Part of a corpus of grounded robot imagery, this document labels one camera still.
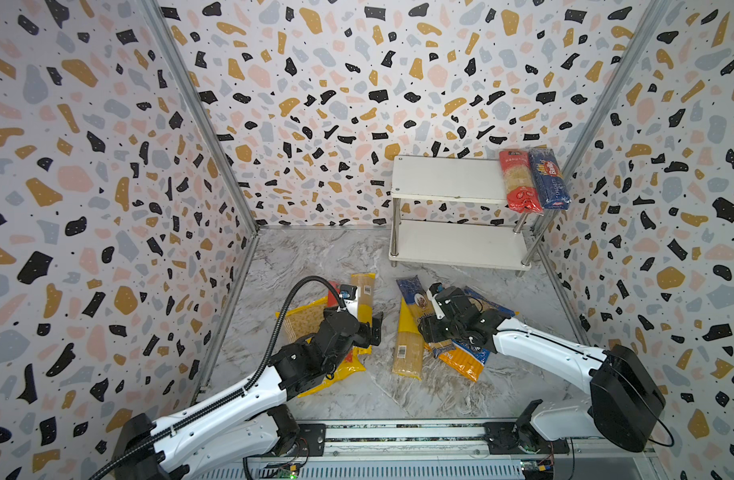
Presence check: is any yellow spaghetti pack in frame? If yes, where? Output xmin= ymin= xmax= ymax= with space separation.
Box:
xmin=392 ymin=298 xmax=425 ymax=380

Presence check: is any yellow spaghetti pack barcode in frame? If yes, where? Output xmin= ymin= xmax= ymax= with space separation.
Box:
xmin=351 ymin=273 xmax=376 ymax=324

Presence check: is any dark blue clear spaghetti pack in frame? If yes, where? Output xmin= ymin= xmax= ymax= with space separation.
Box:
xmin=396 ymin=276 xmax=456 ymax=358

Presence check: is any red spaghetti pack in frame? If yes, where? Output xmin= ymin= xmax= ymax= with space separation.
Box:
xmin=327 ymin=281 xmax=340 ymax=307
xmin=499 ymin=150 xmax=543 ymax=214

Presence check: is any blue Barilla spaghetti pack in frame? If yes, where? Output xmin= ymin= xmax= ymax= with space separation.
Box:
xmin=528 ymin=148 xmax=571 ymax=210

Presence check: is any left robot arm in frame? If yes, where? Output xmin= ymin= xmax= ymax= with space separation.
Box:
xmin=112 ymin=307 xmax=383 ymax=479

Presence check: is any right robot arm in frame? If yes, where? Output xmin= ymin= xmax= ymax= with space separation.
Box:
xmin=418 ymin=283 xmax=666 ymax=453

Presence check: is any yellow pasta bag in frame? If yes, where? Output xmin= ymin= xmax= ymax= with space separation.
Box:
xmin=283 ymin=294 xmax=372 ymax=397

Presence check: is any white two-tier shelf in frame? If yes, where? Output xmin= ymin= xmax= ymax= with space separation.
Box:
xmin=389 ymin=155 xmax=543 ymax=275

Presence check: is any blue orange orecchiette bag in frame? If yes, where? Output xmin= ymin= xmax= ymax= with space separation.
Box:
xmin=435 ymin=286 xmax=517 ymax=382

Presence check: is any black corrugated cable hose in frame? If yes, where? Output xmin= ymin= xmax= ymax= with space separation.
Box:
xmin=87 ymin=275 xmax=347 ymax=480

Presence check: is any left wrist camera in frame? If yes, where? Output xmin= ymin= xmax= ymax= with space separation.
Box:
xmin=339 ymin=284 xmax=360 ymax=317

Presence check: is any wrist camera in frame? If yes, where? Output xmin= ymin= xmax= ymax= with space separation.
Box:
xmin=427 ymin=282 xmax=447 ymax=320
xmin=339 ymin=284 xmax=360 ymax=317

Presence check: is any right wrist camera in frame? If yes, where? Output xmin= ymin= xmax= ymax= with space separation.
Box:
xmin=427 ymin=282 xmax=447 ymax=320

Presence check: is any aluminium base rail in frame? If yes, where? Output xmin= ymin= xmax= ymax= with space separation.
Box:
xmin=147 ymin=418 xmax=662 ymax=480

